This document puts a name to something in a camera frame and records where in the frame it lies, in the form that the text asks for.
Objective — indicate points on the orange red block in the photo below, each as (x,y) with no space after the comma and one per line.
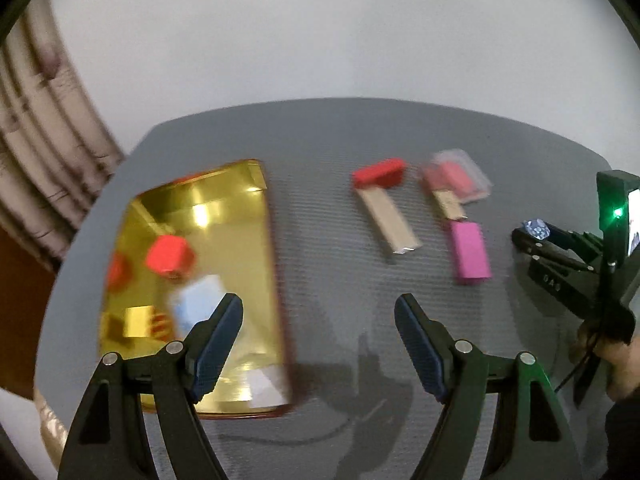
(170,256)

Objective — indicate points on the clear case with red insert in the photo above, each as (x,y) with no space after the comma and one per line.
(462,175)

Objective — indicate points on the red rectangular block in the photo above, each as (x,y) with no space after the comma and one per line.
(385,174)

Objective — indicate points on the light blue white block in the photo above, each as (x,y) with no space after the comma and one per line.
(195,302)

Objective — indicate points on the beige table cloth edge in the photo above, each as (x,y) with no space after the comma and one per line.
(52,431)

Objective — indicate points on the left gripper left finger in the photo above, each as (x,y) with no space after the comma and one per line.
(108,439)

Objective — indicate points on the blue patterned small tin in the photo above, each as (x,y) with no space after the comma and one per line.
(537,228)

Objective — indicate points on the pink rectangular block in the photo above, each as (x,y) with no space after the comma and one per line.
(471,261)

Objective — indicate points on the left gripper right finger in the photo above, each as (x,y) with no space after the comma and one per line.
(530,438)

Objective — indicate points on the beige patterned curtain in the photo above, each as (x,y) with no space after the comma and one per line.
(56,152)

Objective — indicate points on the brown wooden door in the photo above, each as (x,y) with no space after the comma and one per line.
(25,288)

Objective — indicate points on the right hand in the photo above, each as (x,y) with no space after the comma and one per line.
(622,360)

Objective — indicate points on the gold metallic bar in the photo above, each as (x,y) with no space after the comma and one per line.
(388,219)

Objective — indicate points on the gold wrapped small block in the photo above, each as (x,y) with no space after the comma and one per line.
(141,322)

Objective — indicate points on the grey mesh mat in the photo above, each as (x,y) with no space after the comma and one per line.
(360,411)

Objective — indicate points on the red gold lipstick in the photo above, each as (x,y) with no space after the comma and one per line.
(443,196)

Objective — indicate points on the gold toffee tin box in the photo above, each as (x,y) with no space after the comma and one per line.
(225,215)

